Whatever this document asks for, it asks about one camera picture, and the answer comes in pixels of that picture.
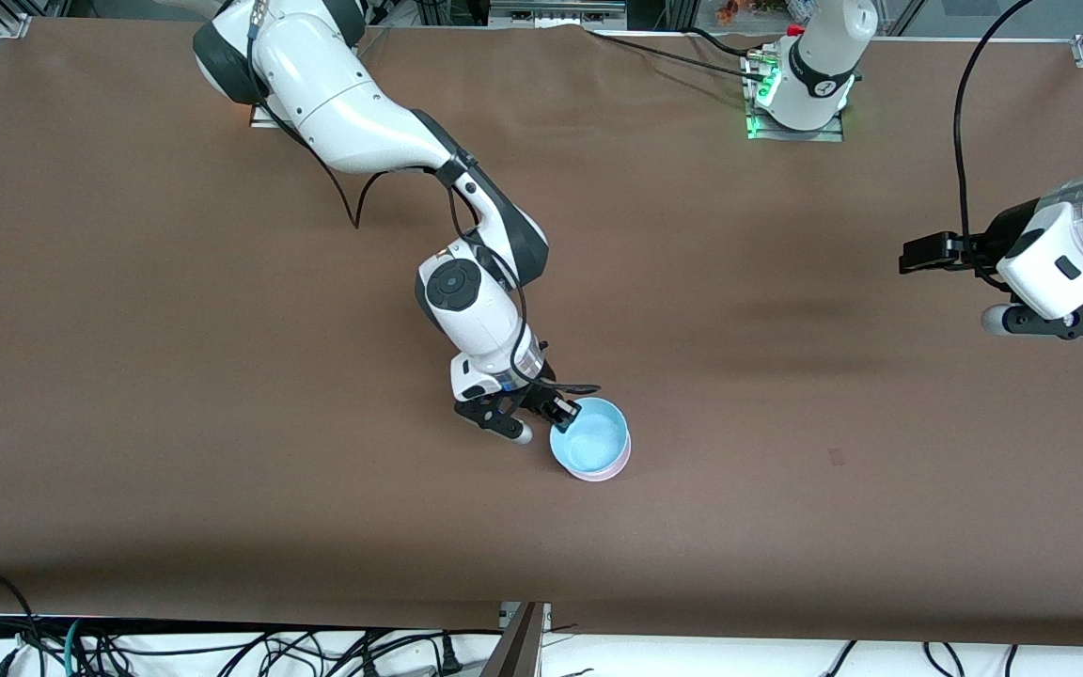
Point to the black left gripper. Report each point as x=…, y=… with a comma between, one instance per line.
x=1000, y=237

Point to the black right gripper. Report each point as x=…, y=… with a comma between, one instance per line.
x=536, y=394

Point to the grey power strip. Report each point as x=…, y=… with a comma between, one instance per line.
x=556, y=13

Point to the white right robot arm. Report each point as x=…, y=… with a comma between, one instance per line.
x=344, y=103

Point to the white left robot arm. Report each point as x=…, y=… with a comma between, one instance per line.
x=1068, y=254

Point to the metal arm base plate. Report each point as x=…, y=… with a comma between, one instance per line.
x=258, y=117
x=795, y=134

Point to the pink bowl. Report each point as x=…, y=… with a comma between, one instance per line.
x=619, y=470

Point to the black power plug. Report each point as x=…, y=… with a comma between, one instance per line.
x=449, y=655

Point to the blue bowl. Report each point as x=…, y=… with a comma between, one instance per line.
x=590, y=437

